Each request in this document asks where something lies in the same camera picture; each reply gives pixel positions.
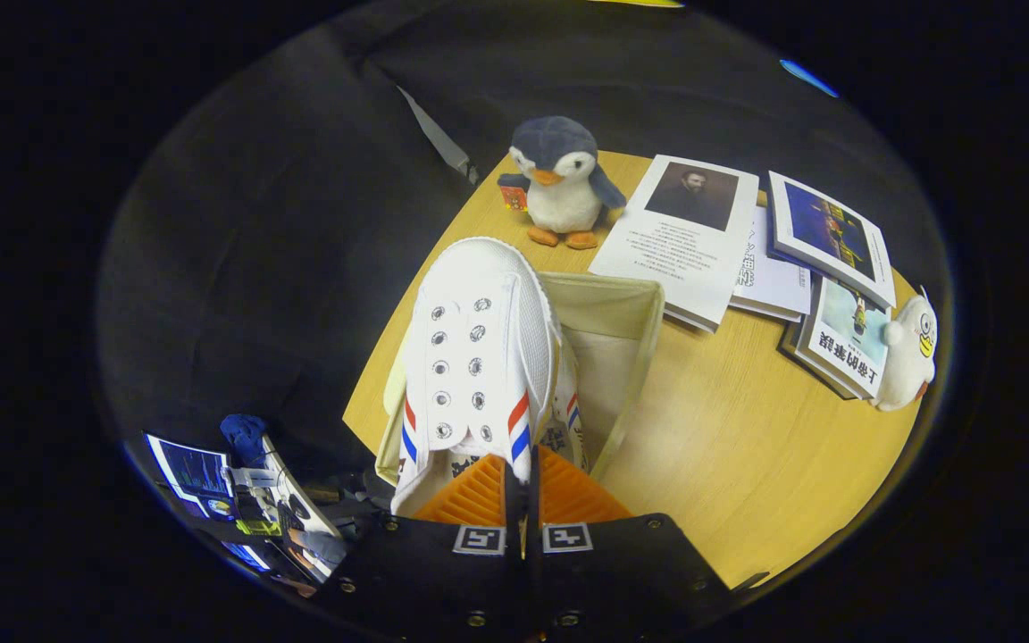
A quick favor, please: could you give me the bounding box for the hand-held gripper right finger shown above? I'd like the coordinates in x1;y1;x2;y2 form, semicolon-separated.
532;444;734;643

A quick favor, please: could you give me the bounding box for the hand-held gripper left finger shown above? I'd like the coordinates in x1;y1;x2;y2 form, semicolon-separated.
336;451;529;643

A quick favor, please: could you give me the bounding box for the white striped canvas shoe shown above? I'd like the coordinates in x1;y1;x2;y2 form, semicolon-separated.
550;335;589;474
389;237;562;519

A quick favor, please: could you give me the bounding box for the beige fabric storage box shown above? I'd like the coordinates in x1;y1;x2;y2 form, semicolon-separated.
374;271;665;488

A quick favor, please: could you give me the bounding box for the blue crumpled cloth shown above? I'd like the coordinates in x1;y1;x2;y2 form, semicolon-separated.
220;413;268;467

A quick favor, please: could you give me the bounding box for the blue computer screen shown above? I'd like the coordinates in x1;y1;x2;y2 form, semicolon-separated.
144;433;237;523

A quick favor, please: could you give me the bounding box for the book with pale sky cover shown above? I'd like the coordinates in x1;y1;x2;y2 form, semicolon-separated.
778;275;892;401

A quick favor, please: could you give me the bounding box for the book with portrait cover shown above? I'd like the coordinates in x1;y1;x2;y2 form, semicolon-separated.
588;154;761;334

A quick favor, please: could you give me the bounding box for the plain white book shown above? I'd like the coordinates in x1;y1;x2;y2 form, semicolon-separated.
729;205;813;322

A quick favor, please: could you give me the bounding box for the white duck plush toy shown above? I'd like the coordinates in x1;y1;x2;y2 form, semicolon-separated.
869;286;940;413

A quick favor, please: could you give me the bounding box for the grey penguin plush toy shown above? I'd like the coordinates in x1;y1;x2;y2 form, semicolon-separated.
497;116;628;250

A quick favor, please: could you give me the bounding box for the book with blue photo cover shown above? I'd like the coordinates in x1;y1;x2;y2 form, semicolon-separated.
766;170;897;311

